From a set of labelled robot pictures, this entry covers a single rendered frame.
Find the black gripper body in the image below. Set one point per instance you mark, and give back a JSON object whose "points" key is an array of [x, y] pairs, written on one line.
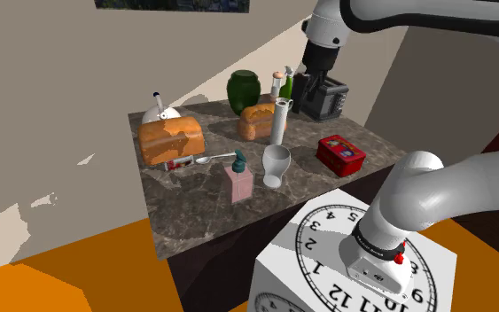
{"points": [[319, 58]]}

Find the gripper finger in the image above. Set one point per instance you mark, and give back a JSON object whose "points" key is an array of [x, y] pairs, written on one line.
{"points": [[301, 93], [321, 84]]}

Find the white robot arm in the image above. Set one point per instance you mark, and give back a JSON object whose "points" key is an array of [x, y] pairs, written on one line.
{"points": [[460, 186]]}

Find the green spray bottle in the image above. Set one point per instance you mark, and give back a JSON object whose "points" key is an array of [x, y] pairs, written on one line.
{"points": [[286, 88]]}

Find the black toaster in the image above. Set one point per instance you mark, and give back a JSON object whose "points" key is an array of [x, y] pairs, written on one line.
{"points": [[331, 101]]}

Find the white shaker with tan cap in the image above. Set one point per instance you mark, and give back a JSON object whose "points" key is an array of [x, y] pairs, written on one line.
{"points": [[276, 86]]}

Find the tall white cylinder pitcher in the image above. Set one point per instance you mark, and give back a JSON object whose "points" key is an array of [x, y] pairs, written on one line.
{"points": [[278, 123]]}

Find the small brown bread loaf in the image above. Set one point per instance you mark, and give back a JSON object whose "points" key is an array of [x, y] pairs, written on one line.
{"points": [[254, 123]]}

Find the dark green jar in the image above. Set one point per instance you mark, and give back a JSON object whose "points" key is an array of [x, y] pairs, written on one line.
{"points": [[243, 90]]}

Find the red tin box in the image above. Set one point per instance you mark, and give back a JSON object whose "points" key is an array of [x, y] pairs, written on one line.
{"points": [[339, 155]]}

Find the white footed cup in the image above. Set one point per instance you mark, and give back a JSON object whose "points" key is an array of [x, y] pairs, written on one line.
{"points": [[276, 162]]}

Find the silver spoon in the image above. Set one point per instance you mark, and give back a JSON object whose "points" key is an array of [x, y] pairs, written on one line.
{"points": [[214, 157]]}

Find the pink soap dispenser teal pump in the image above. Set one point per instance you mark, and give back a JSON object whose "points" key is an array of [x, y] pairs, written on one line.
{"points": [[241, 183]]}

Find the large brown bread loaf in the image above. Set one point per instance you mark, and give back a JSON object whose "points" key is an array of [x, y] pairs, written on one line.
{"points": [[169, 138]]}

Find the small white red printed box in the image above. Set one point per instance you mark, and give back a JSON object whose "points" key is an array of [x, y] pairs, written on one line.
{"points": [[180, 163]]}

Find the white kettle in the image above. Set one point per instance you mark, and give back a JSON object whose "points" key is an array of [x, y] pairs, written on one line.
{"points": [[162, 114]]}

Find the white clock-patterned robot stand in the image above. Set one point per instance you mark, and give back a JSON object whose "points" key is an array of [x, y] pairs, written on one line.
{"points": [[292, 268]]}

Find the dark wall picture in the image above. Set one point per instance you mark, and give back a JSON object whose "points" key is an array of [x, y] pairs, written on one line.
{"points": [[171, 4]]}

